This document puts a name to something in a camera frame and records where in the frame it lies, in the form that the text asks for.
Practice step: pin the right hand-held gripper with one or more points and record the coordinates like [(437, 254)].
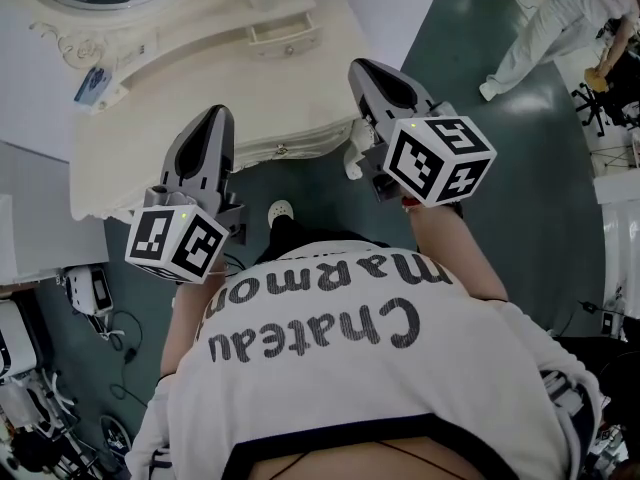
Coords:
[(430, 163)]

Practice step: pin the white boxy appliance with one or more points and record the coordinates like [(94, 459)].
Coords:
[(17, 338)]

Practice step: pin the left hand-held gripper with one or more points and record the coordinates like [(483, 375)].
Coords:
[(155, 235)]

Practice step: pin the person's right forearm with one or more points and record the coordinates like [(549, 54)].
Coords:
[(450, 253)]

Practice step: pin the person's left forearm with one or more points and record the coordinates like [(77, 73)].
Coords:
[(182, 328)]

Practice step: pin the black trousers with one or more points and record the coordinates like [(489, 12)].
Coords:
[(285, 243)]

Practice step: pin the black office chair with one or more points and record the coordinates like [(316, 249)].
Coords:
[(592, 103)]

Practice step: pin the cream ornate dressing table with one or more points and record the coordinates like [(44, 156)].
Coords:
[(200, 83)]

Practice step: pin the blue printed packet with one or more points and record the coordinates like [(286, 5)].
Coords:
[(92, 85)]

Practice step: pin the white shoe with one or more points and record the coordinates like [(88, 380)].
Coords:
[(281, 210)]

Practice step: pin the white device with screen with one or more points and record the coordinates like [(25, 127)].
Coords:
[(87, 290)]

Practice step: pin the white paper label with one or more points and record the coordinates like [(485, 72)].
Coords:
[(131, 57)]

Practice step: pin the white shelving rack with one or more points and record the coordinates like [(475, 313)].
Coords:
[(615, 188)]

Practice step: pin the small cream drawer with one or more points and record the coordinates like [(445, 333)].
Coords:
[(272, 48)]

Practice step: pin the white printed shirt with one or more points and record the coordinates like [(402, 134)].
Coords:
[(350, 383)]

